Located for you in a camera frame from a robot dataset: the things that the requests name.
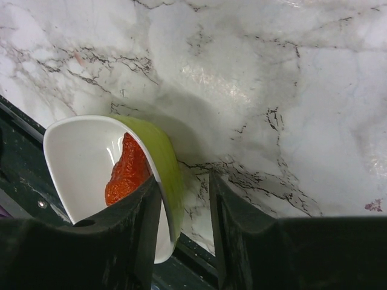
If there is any fried chicken drumstick toy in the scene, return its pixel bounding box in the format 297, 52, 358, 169
105, 133, 151, 206

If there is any small white square dish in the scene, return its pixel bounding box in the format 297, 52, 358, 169
43, 114, 185, 264

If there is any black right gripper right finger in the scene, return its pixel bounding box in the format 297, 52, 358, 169
209, 173, 386, 289

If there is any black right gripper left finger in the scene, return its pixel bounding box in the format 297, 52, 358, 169
1, 178, 161, 289

